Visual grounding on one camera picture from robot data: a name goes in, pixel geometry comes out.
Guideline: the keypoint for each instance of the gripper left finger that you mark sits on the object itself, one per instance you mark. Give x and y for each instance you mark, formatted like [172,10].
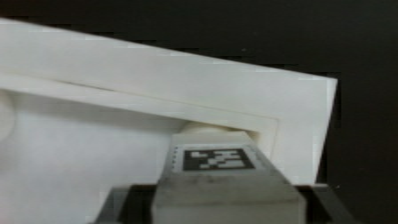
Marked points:
[126,206]

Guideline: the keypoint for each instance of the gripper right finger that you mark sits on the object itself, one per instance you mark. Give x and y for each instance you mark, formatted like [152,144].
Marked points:
[325,210]

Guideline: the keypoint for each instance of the white table leg with tag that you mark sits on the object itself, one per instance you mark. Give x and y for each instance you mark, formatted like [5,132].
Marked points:
[222,187]

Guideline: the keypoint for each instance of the white square table top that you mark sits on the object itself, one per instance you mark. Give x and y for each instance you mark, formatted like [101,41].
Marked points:
[97,98]

